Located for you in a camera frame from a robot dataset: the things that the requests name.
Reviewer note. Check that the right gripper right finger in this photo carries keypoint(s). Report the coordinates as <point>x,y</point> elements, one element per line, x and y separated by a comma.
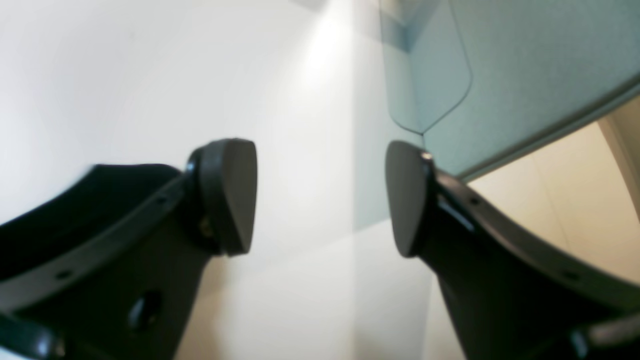
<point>509,294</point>

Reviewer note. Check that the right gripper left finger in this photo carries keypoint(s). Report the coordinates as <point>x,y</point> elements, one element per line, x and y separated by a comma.
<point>110,268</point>

